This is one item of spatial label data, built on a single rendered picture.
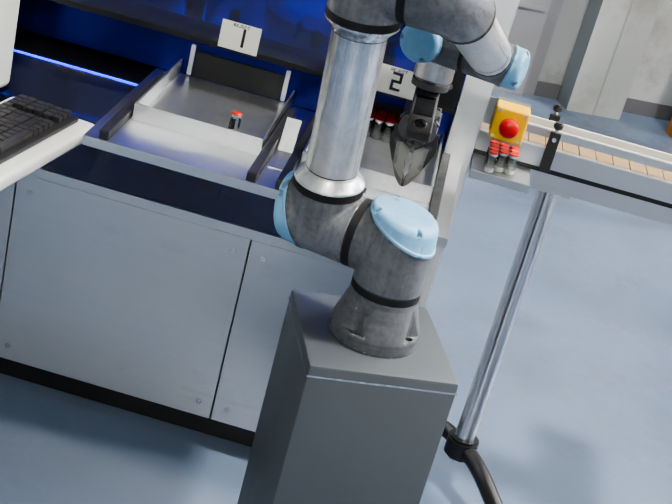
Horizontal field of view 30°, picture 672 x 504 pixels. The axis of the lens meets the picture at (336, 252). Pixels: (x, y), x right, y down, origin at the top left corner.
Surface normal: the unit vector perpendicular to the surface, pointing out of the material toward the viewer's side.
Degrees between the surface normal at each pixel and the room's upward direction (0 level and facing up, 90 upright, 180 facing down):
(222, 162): 0
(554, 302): 0
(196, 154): 0
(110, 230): 90
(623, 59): 90
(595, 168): 90
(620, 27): 90
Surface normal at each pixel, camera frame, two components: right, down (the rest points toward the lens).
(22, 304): -0.15, 0.40
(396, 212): 0.35, -0.82
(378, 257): -0.40, 0.31
